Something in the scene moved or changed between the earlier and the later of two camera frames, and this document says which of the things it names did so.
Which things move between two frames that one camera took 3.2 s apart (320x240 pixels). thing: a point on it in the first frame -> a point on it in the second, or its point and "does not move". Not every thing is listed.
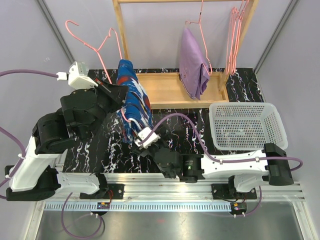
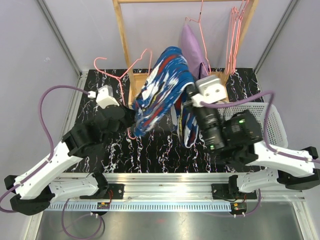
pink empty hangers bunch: [235, 25] does not move
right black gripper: [166, 139] -> [192, 90]
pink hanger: [97, 51] -> [118, 78]
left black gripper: [115, 93] -> [130, 118]
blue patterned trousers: [136, 112] -> [163, 96]
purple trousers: [194, 70] does not move
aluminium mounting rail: [153, 192] does not move
